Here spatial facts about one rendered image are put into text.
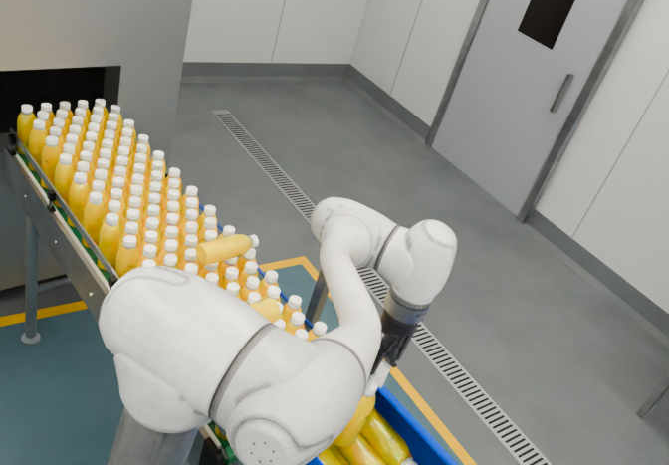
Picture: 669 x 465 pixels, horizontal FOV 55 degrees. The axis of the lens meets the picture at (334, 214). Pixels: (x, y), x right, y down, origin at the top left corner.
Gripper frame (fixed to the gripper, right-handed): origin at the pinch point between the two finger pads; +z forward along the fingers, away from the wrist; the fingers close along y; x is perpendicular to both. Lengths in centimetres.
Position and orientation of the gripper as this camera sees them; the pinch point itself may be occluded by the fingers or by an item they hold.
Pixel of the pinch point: (373, 376)
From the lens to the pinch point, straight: 146.8
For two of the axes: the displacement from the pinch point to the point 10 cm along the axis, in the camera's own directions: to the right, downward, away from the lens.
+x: -6.2, -5.6, 5.5
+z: -2.6, 8.1, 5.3
